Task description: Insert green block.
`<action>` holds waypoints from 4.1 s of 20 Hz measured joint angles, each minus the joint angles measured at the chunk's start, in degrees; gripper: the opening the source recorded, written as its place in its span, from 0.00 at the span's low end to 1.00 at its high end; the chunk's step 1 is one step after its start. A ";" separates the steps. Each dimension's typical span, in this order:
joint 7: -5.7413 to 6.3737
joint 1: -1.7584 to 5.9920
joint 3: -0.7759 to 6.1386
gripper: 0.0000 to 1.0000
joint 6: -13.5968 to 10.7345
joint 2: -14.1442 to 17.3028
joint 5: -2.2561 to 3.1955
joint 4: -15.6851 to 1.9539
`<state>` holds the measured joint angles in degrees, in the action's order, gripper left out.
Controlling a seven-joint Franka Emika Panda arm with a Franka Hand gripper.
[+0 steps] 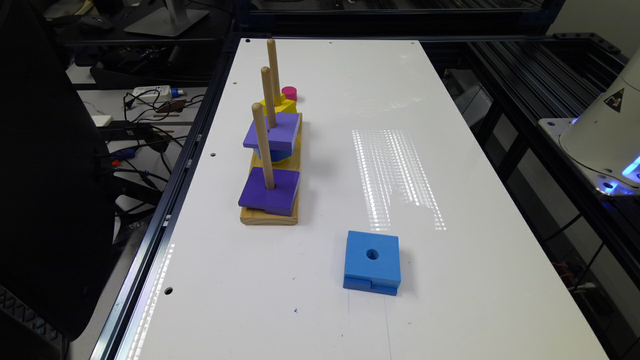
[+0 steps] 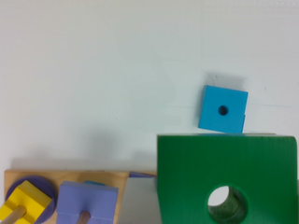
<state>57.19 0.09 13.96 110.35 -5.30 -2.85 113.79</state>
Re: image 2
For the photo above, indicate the green square block with hole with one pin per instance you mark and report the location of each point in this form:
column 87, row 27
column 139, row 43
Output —
column 227, row 179

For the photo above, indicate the dark purple square block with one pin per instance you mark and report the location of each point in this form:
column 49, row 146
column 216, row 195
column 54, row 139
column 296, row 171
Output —
column 137, row 174

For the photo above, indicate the blue square block with hole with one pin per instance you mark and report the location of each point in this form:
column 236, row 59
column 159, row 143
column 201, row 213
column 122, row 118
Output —
column 223, row 110

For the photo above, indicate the blue block under purple square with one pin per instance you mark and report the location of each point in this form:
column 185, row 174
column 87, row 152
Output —
column 93, row 183

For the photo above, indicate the light purple square block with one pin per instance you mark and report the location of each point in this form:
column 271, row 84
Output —
column 98, row 200

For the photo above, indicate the purple round disc block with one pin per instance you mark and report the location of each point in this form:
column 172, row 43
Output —
column 43, row 184

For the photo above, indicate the yellow block on peg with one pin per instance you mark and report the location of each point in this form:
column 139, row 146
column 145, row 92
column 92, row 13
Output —
column 33, row 199

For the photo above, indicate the wooden peg base board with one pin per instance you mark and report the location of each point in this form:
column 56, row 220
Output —
column 115, row 179

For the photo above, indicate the middle wooden peg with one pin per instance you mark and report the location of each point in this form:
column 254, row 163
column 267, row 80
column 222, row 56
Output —
column 83, row 218

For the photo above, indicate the wooden peg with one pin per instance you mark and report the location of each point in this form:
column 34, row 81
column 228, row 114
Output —
column 15, row 215
column 83, row 218

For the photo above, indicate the far wooden peg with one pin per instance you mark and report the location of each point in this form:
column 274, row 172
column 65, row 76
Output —
column 15, row 215

